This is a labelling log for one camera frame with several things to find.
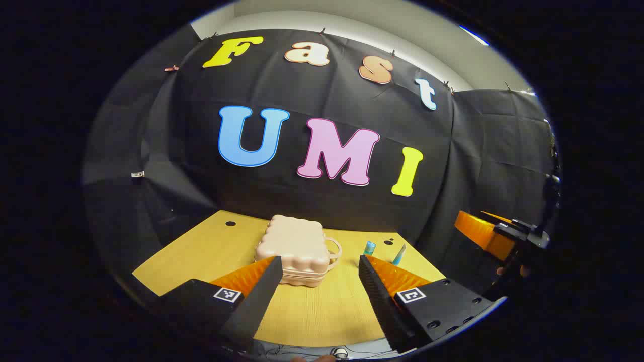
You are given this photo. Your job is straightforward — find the pink suitcase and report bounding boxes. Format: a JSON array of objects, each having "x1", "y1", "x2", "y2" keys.
[{"x1": 254, "y1": 215, "x2": 343, "y2": 288}]

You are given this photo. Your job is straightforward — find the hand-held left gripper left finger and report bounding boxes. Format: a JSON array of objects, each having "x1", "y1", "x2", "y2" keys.
[{"x1": 151, "y1": 255, "x2": 284, "y2": 353}]

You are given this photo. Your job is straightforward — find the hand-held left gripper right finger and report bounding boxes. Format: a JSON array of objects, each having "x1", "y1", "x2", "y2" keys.
[{"x1": 358, "y1": 254, "x2": 497, "y2": 354}]

